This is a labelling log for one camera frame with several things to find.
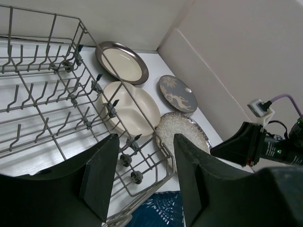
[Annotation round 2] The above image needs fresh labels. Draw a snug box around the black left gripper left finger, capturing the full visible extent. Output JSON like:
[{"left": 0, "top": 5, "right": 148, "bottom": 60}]
[{"left": 0, "top": 134, "right": 119, "bottom": 227}]

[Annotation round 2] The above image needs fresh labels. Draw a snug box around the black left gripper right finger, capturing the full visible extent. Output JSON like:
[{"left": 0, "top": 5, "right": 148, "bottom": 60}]
[{"left": 174, "top": 134, "right": 303, "bottom": 227}]

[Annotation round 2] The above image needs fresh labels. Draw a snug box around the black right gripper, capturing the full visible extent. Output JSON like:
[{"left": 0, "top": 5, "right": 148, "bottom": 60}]
[{"left": 210, "top": 122, "right": 303, "bottom": 166}]

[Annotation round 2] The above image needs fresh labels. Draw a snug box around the blue leaf shaped dish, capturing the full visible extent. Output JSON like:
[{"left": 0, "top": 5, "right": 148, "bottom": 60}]
[{"left": 127, "top": 191, "right": 185, "bottom": 227}]

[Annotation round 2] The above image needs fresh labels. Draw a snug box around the speckled brown rimmed plate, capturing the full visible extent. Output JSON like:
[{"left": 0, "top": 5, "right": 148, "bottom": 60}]
[{"left": 155, "top": 112, "right": 212, "bottom": 169}]

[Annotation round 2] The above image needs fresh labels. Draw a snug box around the grey reindeer plate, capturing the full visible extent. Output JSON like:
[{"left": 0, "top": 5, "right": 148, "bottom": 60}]
[{"left": 159, "top": 75, "right": 197, "bottom": 113}]

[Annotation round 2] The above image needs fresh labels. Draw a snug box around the cream divided plate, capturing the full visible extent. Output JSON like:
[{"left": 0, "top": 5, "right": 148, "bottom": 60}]
[{"left": 101, "top": 81, "right": 160, "bottom": 137}]

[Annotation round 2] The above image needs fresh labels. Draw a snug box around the brown rimmed cream plate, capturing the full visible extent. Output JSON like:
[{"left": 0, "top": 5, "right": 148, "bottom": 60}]
[{"left": 95, "top": 41, "right": 149, "bottom": 85}]

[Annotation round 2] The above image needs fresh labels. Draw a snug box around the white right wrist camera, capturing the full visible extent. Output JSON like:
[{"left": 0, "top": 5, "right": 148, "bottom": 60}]
[{"left": 247, "top": 99, "right": 275, "bottom": 127}]

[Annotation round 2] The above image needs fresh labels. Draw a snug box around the grey wire dish rack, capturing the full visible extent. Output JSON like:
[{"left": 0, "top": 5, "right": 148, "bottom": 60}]
[{"left": 0, "top": 5, "right": 173, "bottom": 227}]

